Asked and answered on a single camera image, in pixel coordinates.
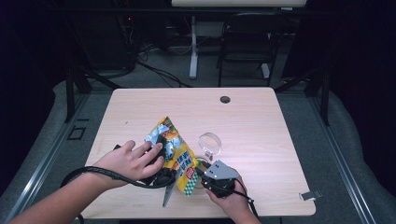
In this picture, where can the aluminium floor rail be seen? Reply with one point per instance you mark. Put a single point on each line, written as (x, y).
(341, 161)
(46, 158)

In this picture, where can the white desk leg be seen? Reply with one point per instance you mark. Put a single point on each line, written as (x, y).
(193, 46)

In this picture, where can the yellow spout pouch green cap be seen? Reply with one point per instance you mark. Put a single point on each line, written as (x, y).
(179, 155)

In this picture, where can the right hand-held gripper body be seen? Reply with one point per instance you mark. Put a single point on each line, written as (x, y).
(221, 180)

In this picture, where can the black computer tower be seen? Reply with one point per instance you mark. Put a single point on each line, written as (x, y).
(102, 43)

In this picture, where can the person's right hand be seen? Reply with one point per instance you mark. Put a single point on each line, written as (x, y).
(230, 202)

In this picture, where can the white desk top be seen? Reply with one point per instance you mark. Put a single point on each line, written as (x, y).
(239, 2)

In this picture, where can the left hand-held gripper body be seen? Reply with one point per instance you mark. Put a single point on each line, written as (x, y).
(166, 179)

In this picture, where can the person's left hand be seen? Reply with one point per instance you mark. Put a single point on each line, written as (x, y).
(134, 163)

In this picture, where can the clear glass jar hinged lid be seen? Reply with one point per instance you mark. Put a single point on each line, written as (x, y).
(210, 144)

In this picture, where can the grey tape piece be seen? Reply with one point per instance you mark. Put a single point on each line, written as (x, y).
(309, 195)

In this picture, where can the white desk foot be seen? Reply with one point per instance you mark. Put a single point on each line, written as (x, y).
(265, 71)

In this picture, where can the black metal stand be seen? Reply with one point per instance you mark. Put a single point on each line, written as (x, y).
(70, 93)
(324, 99)

